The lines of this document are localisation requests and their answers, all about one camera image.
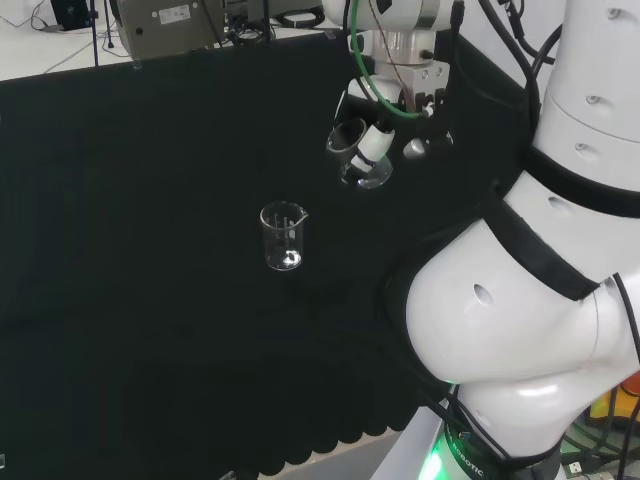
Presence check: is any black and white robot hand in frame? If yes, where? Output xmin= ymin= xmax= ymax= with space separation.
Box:
xmin=327 ymin=59 xmax=457 ymax=174

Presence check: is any clear glass beaker with water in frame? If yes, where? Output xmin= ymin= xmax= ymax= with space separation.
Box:
xmin=325 ymin=118 xmax=396 ymax=192

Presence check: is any clear empty glass beaker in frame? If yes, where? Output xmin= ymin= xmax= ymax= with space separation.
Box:
xmin=259 ymin=200 xmax=310 ymax=273

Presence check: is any grey metal equipment box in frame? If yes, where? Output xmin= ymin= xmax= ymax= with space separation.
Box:
xmin=108 ymin=0 xmax=227 ymax=53

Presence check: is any black bench cloth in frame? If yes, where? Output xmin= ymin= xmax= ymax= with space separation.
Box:
xmin=0 ymin=27 xmax=546 ymax=480

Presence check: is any black device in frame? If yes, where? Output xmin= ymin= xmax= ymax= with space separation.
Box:
xmin=49 ymin=0 xmax=94 ymax=31

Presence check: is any yellow stop button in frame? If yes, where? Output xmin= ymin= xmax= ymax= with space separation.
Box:
xmin=589 ymin=382 xmax=640 ymax=441

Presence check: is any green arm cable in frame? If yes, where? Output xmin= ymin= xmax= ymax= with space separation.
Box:
xmin=348 ymin=0 xmax=430 ymax=120

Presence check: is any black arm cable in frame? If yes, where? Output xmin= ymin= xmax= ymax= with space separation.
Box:
xmin=474 ymin=0 xmax=564 ymax=131

